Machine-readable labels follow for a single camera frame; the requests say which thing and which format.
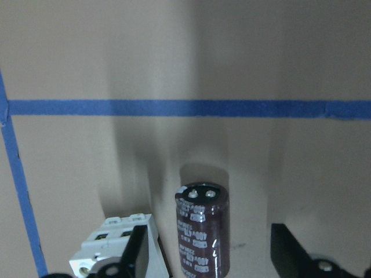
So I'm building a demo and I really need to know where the white red circuit breaker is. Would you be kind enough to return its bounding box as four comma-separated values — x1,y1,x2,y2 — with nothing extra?
69,213,171,277

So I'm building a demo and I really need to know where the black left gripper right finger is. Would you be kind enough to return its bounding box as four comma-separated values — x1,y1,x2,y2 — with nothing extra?
270,223,354,278

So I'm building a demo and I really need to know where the dark brown cylindrical capacitor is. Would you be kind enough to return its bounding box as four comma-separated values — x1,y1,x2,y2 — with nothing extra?
174,182,230,277

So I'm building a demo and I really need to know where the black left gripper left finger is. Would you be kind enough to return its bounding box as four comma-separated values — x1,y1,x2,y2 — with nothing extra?
88,225,148,278

